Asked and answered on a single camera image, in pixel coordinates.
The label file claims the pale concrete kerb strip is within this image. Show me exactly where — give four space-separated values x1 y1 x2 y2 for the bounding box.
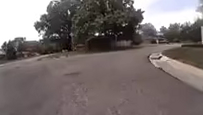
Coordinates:
147 49 203 101

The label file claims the vehicle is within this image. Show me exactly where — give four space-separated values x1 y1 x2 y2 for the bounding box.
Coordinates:
156 36 170 46

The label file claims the grey asphalt road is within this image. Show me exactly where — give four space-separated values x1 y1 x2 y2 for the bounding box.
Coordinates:
0 41 203 115

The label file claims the huge spreading tree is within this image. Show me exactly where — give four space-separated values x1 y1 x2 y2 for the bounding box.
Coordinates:
32 0 147 55

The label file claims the grass lawn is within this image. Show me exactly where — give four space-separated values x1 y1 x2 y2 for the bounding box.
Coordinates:
161 43 203 75

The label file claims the dark wooden fence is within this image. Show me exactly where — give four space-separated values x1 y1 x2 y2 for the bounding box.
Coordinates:
85 34 134 53

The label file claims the row of trees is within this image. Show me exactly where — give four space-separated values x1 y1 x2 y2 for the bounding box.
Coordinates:
159 18 203 45

